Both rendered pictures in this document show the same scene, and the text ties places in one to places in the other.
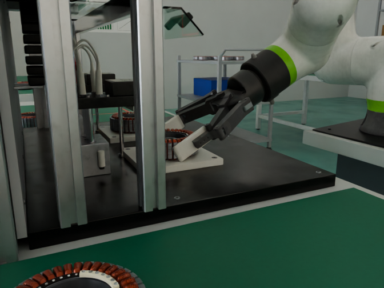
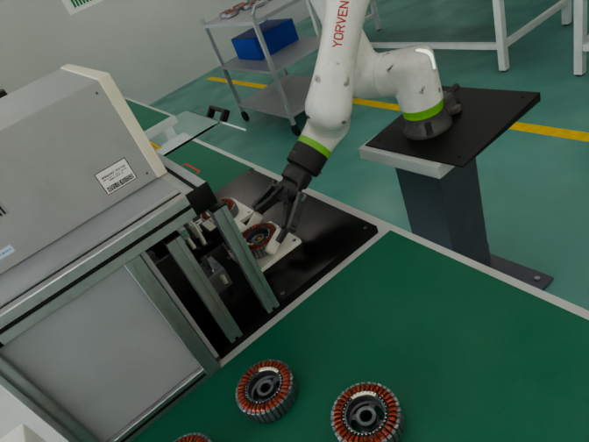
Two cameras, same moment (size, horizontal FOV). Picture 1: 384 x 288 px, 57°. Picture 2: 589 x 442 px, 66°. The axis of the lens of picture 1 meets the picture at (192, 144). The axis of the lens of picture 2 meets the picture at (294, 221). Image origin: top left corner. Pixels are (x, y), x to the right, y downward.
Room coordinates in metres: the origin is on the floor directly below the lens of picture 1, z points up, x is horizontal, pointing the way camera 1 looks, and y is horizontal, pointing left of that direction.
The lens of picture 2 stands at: (-0.31, -0.11, 1.44)
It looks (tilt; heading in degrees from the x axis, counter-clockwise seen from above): 33 degrees down; 3
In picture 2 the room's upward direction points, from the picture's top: 24 degrees counter-clockwise
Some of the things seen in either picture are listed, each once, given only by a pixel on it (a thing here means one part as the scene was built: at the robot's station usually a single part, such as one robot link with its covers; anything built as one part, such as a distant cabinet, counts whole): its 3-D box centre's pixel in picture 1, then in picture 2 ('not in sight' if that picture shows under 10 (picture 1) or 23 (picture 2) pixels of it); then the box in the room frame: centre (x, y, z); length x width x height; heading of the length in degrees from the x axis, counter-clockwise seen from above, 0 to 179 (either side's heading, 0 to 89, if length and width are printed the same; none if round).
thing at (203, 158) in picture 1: (169, 156); (263, 247); (0.64, 0.04, 0.78); 0.15 x 0.15 x 0.01; 25
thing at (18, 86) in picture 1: (26, 44); (142, 233); (0.58, 0.26, 0.98); 0.07 x 0.05 x 0.13; 25
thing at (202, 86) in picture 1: (223, 101); (276, 57); (3.52, -0.31, 0.51); 1.01 x 0.60 x 1.01; 25
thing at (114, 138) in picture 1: (133, 131); (223, 218); (0.86, 0.15, 0.78); 0.15 x 0.15 x 0.01; 25
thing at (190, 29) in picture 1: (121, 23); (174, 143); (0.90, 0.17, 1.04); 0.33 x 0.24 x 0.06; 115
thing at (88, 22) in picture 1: (95, 19); not in sight; (0.71, 0.19, 1.03); 0.62 x 0.01 x 0.03; 25
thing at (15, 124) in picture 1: (11, 79); (134, 246); (0.64, 0.32, 0.92); 0.66 x 0.01 x 0.30; 25
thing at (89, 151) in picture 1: (90, 154); (213, 274); (0.58, 0.17, 0.80); 0.08 x 0.05 x 0.06; 25
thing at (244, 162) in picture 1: (142, 150); (239, 239); (0.75, 0.11, 0.76); 0.64 x 0.47 x 0.02; 25
